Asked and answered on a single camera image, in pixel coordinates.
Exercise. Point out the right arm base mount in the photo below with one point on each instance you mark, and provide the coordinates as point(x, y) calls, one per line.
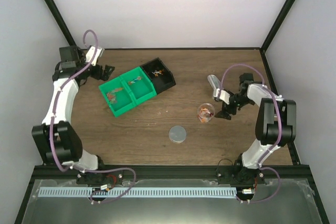
point(229, 172)

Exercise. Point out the green bin with lollipop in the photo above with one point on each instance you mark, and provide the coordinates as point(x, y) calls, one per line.
point(142, 90)

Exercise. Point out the metal scoop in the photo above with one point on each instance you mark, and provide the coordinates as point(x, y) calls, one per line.
point(215, 84)

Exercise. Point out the grey metal front panel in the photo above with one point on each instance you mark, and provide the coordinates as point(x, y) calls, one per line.
point(290, 201)

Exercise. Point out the round grey lid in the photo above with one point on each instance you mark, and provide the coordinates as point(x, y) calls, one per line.
point(177, 134)

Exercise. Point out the green bin with star candies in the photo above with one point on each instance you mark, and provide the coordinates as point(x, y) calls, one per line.
point(118, 96)

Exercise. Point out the blue lollipop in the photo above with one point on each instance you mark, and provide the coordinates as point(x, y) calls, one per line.
point(135, 80)

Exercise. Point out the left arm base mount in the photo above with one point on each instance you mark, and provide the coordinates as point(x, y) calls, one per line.
point(96, 178)

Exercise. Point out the pile of star candies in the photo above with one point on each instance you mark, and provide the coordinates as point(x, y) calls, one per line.
point(111, 95)

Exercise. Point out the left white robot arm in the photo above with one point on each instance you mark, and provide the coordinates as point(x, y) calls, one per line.
point(56, 140)

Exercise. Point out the light blue slotted cable duct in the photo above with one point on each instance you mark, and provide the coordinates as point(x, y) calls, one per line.
point(140, 192)

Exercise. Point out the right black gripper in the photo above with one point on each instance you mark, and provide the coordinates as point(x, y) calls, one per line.
point(225, 115)

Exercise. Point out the clear plastic cup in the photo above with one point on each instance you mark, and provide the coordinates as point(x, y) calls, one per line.
point(205, 112)

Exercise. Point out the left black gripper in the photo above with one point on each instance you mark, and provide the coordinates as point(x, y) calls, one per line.
point(106, 75)

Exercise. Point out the black aluminium frame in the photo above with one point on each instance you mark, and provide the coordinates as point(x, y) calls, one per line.
point(296, 170)

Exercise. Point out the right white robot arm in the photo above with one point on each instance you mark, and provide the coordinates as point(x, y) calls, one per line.
point(275, 124)

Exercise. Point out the black plastic bin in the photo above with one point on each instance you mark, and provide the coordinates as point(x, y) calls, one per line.
point(159, 74)

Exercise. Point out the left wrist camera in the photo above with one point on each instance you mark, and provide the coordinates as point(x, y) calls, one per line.
point(93, 54)

